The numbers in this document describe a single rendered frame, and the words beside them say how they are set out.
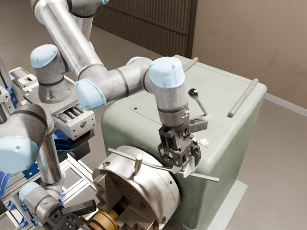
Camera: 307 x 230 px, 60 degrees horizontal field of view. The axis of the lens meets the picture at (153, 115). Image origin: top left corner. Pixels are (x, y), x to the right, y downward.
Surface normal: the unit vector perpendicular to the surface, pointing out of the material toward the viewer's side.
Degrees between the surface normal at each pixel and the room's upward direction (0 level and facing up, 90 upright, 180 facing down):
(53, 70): 90
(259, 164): 0
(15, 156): 89
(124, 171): 1
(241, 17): 90
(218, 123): 0
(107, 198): 56
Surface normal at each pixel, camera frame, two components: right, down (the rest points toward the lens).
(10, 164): 0.11, 0.65
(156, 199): 0.62, -0.18
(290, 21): -0.67, 0.49
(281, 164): 0.00, -0.75
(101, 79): 0.17, -0.55
